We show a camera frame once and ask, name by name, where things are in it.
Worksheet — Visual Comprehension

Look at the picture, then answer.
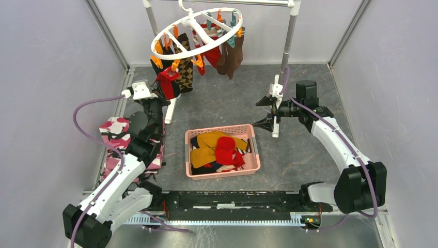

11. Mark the red white patterned sock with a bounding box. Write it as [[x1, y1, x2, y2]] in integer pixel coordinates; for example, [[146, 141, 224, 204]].
[[155, 67, 181, 101]]

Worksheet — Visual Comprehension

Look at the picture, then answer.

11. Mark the yellow cloth in basket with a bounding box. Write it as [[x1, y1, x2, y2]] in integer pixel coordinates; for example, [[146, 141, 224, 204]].
[[190, 131, 251, 169]]

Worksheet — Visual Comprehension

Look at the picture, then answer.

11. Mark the teal clothes clip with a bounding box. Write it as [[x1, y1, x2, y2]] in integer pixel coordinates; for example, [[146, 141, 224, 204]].
[[227, 11, 237, 48]]

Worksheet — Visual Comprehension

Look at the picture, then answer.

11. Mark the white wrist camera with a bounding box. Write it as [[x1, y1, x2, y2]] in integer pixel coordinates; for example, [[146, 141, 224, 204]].
[[268, 83, 283, 105], [121, 81, 158, 100]]

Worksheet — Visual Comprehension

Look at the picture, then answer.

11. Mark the white metal drying rack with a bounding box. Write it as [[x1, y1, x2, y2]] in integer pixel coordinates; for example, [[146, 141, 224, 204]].
[[143, 1, 301, 137]]

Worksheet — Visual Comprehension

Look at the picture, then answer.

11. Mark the red cloth in basket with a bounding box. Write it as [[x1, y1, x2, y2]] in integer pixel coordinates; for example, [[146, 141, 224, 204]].
[[215, 136, 245, 167]]

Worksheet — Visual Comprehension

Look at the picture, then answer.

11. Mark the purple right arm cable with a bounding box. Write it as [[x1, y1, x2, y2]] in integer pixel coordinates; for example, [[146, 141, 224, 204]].
[[283, 66, 379, 234]]

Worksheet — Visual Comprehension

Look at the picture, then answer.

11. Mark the pink camouflage folded cloth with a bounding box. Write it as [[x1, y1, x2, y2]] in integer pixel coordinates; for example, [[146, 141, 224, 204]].
[[99, 117, 165, 183]]

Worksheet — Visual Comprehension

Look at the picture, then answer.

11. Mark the white round clip hanger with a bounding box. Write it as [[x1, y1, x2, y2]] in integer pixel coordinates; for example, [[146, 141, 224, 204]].
[[150, 1, 243, 60]]

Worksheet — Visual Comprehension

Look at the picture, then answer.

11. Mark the orange clothes clip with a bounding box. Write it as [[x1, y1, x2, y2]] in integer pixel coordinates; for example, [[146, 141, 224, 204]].
[[150, 55, 163, 70], [191, 54, 205, 68]]

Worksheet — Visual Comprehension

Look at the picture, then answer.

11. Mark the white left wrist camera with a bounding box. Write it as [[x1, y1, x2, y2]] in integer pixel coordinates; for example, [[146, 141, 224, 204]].
[[121, 81, 158, 100]]

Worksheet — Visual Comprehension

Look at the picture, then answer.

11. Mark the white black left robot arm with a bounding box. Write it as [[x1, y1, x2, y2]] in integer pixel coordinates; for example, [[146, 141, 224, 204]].
[[62, 88, 169, 247]]

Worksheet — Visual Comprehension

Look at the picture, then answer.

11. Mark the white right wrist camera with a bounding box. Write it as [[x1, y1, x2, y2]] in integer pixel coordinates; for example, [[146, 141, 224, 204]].
[[268, 83, 283, 105]]

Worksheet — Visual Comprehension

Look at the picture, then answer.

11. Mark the pink perforated plastic basket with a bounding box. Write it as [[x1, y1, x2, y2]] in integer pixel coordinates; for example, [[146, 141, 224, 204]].
[[185, 124, 261, 180]]

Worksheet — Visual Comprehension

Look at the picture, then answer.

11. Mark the argyle brown yellow sock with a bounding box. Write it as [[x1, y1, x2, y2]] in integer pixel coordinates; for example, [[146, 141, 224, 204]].
[[176, 33, 193, 93]]

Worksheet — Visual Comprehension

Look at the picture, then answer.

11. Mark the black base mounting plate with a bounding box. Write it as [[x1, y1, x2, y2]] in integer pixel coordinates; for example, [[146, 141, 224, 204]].
[[146, 191, 333, 221]]

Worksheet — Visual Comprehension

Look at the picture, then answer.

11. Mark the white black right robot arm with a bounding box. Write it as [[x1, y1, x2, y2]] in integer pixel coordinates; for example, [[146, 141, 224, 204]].
[[253, 80, 387, 218]]

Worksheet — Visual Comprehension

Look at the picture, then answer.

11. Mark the black sock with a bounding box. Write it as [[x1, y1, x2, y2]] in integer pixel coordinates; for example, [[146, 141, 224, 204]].
[[150, 44, 174, 75]]

